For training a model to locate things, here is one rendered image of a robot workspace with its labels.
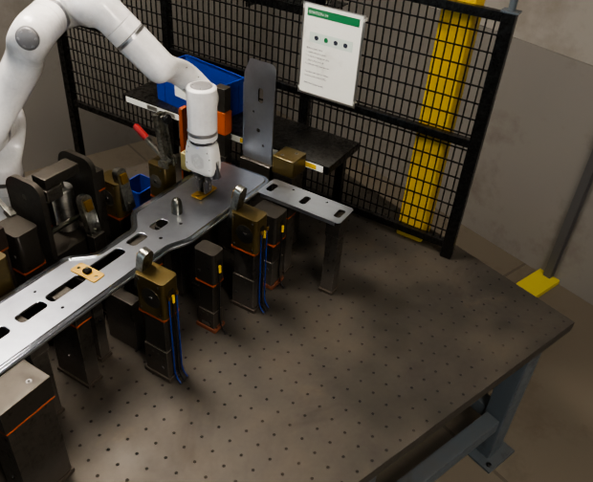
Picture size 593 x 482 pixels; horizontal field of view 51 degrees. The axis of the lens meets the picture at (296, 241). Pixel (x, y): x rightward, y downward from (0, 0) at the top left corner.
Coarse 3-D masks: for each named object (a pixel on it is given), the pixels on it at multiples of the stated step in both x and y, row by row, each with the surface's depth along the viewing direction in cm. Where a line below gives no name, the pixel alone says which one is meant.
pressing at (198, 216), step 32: (192, 192) 187; (224, 192) 188; (256, 192) 190; (192, 224) 174; (96, 256) 159; (128, 256) 160; (160, 256) 162; (32, 288) 148; (96, 288) 150; (0, 320) 139; (32, 320) 140; (64, 320) 141; (0, 352) 132; (32, 352) 133
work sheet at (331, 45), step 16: (304, 16) 201; (320, 16) 198; (336, 16) 195; (352, 16) 192; (304, 32) 204; (320, 32) 200; (336, 32) 198; (352, 32) 195; (304, 48) 207; (320, 48) 203; (336, 48) 200; (352, 48) 197; (304, 64) 210; (320, 64) 206; (336, 64) 203; (352, 64) 200; (304, 80) 213; (320, 80) 210; (336, 80) 206; (352, 80) 203; (320, 96) 213; (336, 96) 209; (352, 96) 206
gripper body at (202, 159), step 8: (192, 144) 175; (200, 144) 173; (208, 144) 173; (216, 144) 175; (192, 152) 177; (200, 152) 175; (208, 152) 174; (216, 152) 176; (192, 160) 178; (200, 160) 177; (208, 160) 175; (216, 160) 177; (192, 168) 180; (200, 168) 178; (208, 168) 177; (208, 176) 178
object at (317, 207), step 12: (276, 180) 196; (264, 192) 189; (276, 192) 190; (288, 192) 190; (300, 192) 191; (288, 204) 185; (300, 204) 185; (312, 204) 186; (324, 204) 186; (336, 204) 187; (312, 216) 182; (324, 216) 181
